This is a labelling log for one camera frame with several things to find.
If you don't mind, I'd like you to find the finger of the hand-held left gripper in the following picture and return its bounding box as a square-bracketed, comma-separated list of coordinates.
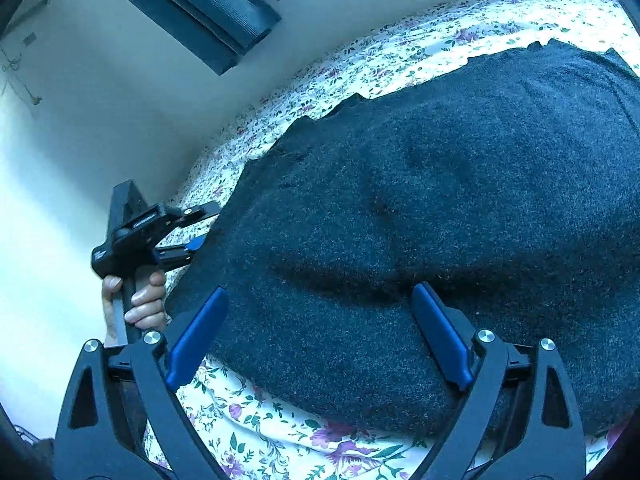
[152, 236, 207, 267]
[165, 201, 222, 229]

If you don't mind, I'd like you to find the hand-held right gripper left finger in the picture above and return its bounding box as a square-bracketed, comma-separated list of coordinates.
[52, 286, 231, 480]

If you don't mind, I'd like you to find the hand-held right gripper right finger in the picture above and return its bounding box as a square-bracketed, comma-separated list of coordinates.
[410, 281, 587, 480]

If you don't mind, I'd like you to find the dark knitted sweater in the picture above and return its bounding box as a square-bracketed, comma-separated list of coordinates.
[165, 40, 640, 441]

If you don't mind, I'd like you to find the person's left hand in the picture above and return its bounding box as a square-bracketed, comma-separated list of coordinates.
[101, 269, 169, 348]

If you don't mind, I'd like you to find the blue curtain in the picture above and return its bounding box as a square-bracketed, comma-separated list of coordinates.
[80, 0, 283, 76]

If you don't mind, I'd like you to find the floral bedsheet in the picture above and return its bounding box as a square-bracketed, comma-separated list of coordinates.
[142, 0, 640, 480]

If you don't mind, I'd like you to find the thin wall wire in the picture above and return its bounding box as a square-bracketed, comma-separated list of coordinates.
[0, 0, 52, 107]

